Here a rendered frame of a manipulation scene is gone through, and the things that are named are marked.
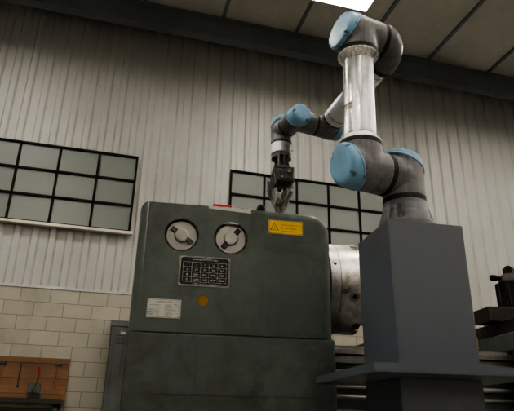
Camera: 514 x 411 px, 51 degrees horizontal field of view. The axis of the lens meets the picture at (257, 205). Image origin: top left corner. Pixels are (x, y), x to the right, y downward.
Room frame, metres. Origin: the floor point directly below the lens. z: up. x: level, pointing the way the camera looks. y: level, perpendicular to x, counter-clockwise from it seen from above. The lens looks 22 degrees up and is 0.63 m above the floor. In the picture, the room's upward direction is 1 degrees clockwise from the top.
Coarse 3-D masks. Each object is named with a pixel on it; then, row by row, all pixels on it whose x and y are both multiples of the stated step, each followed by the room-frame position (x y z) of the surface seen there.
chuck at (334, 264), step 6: (330, 246) 1.79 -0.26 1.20; (330, 252) 1.76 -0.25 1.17; (336, 252) 1.77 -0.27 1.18; (330, 258) 1.75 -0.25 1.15; (336, 258) 1.75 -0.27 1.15; (330, 264) 1.74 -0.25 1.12; (336, 264) 1.74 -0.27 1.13; (330, 270) 1.73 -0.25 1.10; (336, 270) 1.74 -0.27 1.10; (330, 276) 1.74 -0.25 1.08; (336, 276) 1.73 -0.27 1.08; (330, 282) 1.74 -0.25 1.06; (336, 282) 1.73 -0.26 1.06; (330, 288) 1.74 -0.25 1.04; (336, 288) 1.74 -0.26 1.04; (330, 294) 1.74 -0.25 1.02; (336, 294) 1.74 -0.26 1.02; (330, 300) 1.75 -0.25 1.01; (336, 300) 1.75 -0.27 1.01; (330, 306) 1.76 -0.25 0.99; (336, 306) 1.76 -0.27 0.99; (336, 312) 1.78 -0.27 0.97; (336, 318) 1.79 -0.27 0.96
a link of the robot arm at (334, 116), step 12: (396, 36) 1.27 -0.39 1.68; (396, 48) 1.29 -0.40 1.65; (384, 60) 1.32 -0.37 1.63; (396, 60) 1.33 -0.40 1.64; (384, 72) 1.37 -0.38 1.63; (336, 108) 1.56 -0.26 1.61; (324, 120) 1.63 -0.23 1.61; (336, 120) 1.60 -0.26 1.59; (324, 132) 1.66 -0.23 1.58; (336, 132) 1.67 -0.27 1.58
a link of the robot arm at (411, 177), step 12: (396, 156) 1.30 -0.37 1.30; (408, 156) 1.30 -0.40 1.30; (396, 168) 1.27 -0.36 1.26; (408, 168) 1.29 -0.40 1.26; (420, 168) 1.31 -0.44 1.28; (396, 180) 1.29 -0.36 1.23; (408, 180) 1.30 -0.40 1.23; (420, 180) 1.31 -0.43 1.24; (384, 192) 1.32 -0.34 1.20; (396, 192) 1.31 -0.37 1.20; (420, 192) 1.31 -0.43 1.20
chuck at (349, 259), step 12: (348, 252) 1.78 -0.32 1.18; (348, 264) 1.75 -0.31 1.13; (348, 276) 1.74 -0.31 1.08; (348, 288) 1.74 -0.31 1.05; (360, 288) 1.75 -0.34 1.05; (348, 300) 1.76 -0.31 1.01; (360, 300) 1.76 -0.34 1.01; (348, 312) 1.78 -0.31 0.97; (360, 312) 1.79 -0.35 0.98; (336, 324) 1.82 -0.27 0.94; (348, 324) 1.82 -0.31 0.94; (360, 324) 1.82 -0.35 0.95
